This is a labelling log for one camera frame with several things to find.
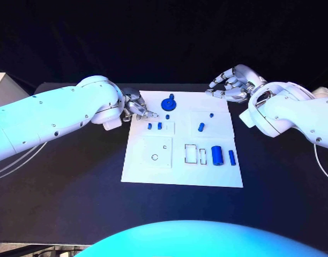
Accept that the white crumpled cloth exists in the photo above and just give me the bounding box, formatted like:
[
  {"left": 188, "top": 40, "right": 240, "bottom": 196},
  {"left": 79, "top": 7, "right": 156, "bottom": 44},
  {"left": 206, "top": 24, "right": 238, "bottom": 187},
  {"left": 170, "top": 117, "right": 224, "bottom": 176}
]
[{"left": 310, "top": 86, "right": 328, "bottom": 100}]

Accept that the thick long blue cylinder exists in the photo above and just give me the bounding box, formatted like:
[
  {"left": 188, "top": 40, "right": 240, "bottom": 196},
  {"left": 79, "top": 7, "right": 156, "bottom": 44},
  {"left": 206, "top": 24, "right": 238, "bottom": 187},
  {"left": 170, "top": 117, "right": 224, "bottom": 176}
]
[{"left": 211, "top": 145, "right": 224, "bottom": 167}]

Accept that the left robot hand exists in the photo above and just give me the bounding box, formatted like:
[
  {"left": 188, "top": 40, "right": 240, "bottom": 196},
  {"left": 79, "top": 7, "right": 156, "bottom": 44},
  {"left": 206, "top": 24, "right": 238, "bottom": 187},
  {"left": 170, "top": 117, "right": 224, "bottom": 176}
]
[{"left": 121, "top": 87, "right": 159, "bottom": 122}]

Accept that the white cabinet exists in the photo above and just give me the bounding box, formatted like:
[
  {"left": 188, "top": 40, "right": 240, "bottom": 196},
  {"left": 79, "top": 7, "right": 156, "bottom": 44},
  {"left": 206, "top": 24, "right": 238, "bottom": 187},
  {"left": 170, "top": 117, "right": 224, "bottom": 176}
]
[{"left": 0, "top": 72, "right": 30, "bottom": 112}]

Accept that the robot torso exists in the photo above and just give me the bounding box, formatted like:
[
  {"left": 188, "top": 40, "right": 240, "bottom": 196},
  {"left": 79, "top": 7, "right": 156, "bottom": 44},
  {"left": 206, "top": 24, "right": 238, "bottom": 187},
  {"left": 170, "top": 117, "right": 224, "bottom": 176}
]
[{"left": 74, "top": 220, "right": 328, "bottom": 257}]

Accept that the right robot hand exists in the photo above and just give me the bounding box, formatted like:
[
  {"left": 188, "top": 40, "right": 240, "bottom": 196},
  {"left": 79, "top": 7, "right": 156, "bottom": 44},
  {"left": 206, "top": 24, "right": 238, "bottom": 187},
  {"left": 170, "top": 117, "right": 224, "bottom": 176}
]
[{"left": 205, "top": 64, "right": 267, "bottom": 103}]

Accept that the white task board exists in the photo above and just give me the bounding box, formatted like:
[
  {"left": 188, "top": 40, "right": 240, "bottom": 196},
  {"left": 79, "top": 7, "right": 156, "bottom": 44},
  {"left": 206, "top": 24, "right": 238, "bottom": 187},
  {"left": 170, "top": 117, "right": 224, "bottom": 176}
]
[{"left": 120, "top": 90, "right": 244, "bottom": 188}]

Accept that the blue gear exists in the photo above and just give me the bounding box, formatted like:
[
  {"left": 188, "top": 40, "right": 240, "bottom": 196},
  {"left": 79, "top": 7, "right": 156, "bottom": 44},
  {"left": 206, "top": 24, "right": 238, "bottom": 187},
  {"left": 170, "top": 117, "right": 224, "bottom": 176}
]
[{"left": 160, "top": 98, "right": 179, "bottom": 112}]

